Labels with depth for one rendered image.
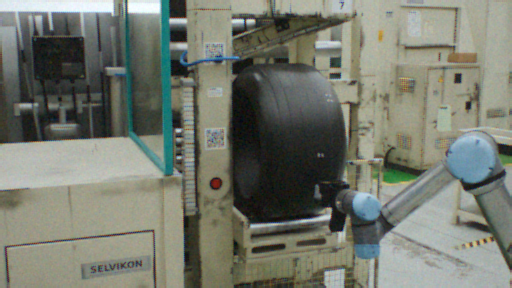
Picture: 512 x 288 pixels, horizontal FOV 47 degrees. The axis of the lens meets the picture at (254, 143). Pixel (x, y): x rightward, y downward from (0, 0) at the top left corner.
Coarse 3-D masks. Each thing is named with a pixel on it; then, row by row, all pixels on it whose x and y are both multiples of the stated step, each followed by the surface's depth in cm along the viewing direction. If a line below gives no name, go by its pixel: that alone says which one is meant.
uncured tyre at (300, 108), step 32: (256, 64) 214; (288, 64) 213; (256, 96) 200; (288, 96) 196; (320, 96) 199; (256, 128) 246; (288, 128) 192; (320, 128) 195; (256, 160) 246; (288, 160) 192; (320, 160) 196; (256, 192) 204; (288, 192) 197
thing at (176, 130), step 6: (174, 126) 252; (180, 126) 253; (174, 132) 238; (180, 132) 241; (174, 138) 239; (180, 138) 241; (174, 144) 239; (180, 144) 241; (174, 150) 240; (180, 150) 242; (174, 156) 240; (180, 156) 242; (174, 162) 240; (180, 162) 242; (180, 168) 243
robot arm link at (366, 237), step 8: (352, 224) 173; (368, 224) 170; (376, 224) 172; (352, 232) 174; (360, 232) 171; (368, 232) 170; (376, 232) 172; (360, 240) 171; (368, 240) 170; (376, 240) 171; (360, 248) 172; (368, 248) 171; (376, 248) 172; (360, 256) 172; (368, 256) 171; (376, 256) 172
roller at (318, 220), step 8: (304, 216) 214; (312, 216) 215; (320, 216) 215; (328, 216) 216; (256, 224) 207; (264, 224) 208; (272, 224) 208; (280, 224) 209; (288, 224) 210; (296, 224) 211; (304, 224) 212; (312, 224) 214; (320, 224) 215; (256, 232) 207; (264, 232) 208; (272, 232) 210
